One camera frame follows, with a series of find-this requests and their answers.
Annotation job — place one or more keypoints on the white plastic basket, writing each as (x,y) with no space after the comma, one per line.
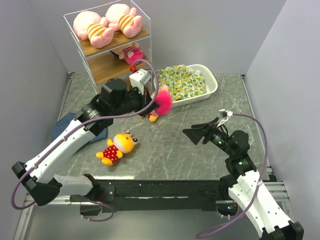
(211,85)

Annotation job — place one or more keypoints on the blue checked cloth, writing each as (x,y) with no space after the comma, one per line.
(64,122)

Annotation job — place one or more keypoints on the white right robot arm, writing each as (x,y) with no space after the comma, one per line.
(244,185)

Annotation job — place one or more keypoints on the white wire wooden shelf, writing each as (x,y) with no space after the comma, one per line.
(100,63)

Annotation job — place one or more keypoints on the yellow plush near shelf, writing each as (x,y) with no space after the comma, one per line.
(153,116)

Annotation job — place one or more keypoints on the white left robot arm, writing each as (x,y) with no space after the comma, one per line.
(39,175)

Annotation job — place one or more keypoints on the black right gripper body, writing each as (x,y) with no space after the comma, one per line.
(218,138)

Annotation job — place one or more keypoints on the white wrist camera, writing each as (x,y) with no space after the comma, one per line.
(138,78)
(225,116)

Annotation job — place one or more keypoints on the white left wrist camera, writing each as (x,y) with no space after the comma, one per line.
(138,78)

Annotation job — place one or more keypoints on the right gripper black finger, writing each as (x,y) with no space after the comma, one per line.
(197,138)
(203,129)

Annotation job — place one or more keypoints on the yellow plush red dotted dress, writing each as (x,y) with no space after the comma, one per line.
(121,144)

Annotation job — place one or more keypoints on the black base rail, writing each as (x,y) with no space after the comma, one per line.
(153,195)

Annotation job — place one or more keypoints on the pink plush pig striped shirt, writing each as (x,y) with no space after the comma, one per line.
(90,25)

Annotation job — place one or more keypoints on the black-haired doll pink striped dress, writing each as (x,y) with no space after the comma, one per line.
(129,52)

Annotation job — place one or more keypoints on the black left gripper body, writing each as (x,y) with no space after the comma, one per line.
(121,108)

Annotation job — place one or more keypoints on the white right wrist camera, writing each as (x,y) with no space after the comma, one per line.
(225,116)

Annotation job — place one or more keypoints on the lemon print cloth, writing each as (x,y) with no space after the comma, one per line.
(183,83)

